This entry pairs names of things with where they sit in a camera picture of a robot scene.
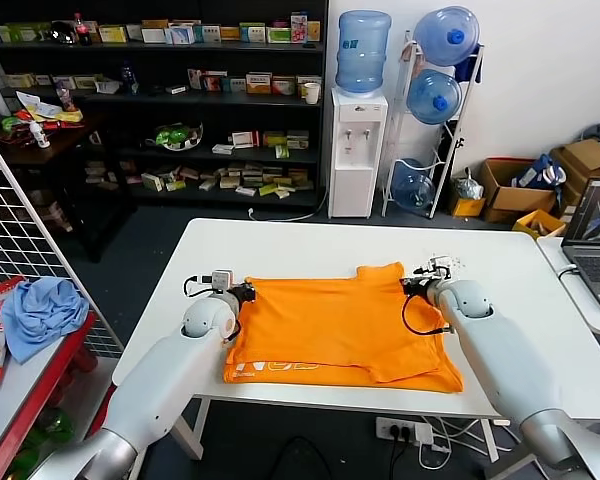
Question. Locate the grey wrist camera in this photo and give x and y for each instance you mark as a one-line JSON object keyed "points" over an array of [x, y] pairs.
{"points": [[440, 267], [221, 280]]}

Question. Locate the small yellow box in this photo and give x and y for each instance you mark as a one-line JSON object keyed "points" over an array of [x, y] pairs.
{"points": [[467, 208]]}

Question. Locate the red and white rack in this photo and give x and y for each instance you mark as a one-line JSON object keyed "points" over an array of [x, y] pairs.
{"points": [[35, 380]]}

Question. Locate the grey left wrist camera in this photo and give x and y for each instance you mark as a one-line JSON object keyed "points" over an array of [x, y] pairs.
{"points": [[221, 280]]}

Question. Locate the open brown cardboard box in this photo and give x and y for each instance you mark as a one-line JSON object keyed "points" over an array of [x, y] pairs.
{"points": [[525, 201]]}

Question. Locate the stacked brown cardboard boxes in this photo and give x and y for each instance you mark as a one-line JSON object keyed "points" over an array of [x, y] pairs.
{"points": [[587, 156]]}

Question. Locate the black shelf unit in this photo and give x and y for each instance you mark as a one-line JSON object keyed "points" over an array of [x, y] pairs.
{"points": [[230, 106]]}

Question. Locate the shiny black bowl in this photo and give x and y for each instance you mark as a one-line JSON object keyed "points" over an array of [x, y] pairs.
{"points": [[62, 34]]}

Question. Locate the purple drink bottle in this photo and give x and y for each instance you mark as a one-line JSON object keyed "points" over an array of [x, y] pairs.
{"points": [[67, 98]]}

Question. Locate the red white medicine box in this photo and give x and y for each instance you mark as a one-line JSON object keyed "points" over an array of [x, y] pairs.
{"points": [[283, 86]]}

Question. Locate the blue upright water jug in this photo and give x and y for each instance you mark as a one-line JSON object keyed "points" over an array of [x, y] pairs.
{"points": [[363, 54]]}

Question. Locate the blue racked water jug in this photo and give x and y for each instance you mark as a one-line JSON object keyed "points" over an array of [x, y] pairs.
{"points": [[431, 96], [412, 189], [443, 34]]}

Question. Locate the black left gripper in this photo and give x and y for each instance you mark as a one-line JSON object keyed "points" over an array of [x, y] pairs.
{"points": [[242, 292]]}

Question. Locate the white water dispenser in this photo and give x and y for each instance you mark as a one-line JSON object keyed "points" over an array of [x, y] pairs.
{"points": [[352, 164]]}

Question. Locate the orange white medicine box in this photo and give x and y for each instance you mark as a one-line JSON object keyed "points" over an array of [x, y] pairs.
{"points": [[258, 84]]}

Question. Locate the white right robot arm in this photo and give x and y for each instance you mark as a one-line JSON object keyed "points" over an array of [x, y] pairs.
{"points": [[510, 360]]}

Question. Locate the grey open laptop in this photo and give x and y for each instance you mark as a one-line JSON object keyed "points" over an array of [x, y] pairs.
{"points": [[597, 260]]}

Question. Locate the green plastic bottle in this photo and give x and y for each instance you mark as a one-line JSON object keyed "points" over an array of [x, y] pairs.
{"points": [[55, 424]]}

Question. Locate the yellow paper pile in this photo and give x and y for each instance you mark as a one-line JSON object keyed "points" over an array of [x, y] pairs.
{"points": [[55, 113]]}

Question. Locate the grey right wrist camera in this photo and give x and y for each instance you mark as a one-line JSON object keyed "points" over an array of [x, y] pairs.
{"points": [[440, 267]]}

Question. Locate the white red flat box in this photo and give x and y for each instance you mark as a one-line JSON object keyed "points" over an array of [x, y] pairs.
{"points": [[245, 140]]}

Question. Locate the small white bottle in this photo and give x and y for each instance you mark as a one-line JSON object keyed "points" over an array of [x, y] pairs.
{"points": [[41, 136]]}

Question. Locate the white power strip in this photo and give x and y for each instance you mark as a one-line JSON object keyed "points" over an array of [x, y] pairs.
{"points": [[405, 431]]}

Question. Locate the orange t-shirt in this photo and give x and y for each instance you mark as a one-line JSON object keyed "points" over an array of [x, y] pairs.
{"points": [[330, 330]]}

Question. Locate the light blue crumpled garment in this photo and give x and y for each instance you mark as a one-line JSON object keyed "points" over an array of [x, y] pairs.
{"points": [[42, 320]]}

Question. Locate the white paper cup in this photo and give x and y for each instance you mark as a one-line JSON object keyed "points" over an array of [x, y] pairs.
{"points": [[311, 94]]}

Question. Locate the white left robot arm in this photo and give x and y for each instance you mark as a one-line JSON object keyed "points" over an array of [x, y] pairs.
{"points": [[165, 370]]}

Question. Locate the white metal jug rack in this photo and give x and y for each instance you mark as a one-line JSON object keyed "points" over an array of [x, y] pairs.
{"points": [[455, 149]]}

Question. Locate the large white table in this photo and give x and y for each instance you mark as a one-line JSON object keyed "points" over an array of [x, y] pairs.
{"points": [[320, 245]]}

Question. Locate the pink upright box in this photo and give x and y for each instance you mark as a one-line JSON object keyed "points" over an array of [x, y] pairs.
{"points": [[298, 29]]}

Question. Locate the cola bottle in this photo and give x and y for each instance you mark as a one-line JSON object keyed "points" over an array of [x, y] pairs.
{"points": [[83, 31]]}

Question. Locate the blue bag in box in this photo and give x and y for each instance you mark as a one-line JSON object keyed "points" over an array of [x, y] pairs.
{"points": [[535, 174]]}

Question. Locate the yellow plastic crate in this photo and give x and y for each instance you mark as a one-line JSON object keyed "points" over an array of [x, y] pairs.
{"points": [[537, 221]]}

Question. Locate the bowl with green fruit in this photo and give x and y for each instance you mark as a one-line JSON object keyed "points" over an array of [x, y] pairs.
{"points": [[175, 136]]}

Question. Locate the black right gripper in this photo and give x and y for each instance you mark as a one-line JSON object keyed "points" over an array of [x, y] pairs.
{"points": [[416, 286]]}

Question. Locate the clear plastic bag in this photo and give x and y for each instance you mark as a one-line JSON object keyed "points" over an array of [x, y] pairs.
{"points": [[467, 188]]}

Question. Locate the small white side table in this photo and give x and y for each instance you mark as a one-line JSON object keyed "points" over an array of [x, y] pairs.
{"points": [[587, 317]]}

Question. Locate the dark wooden table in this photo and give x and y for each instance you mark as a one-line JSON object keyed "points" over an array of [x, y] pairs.
{"points": [[55, 149]]}

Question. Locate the dark blue bottle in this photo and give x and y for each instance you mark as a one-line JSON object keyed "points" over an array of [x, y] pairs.
{"points": [[128, 81]]}

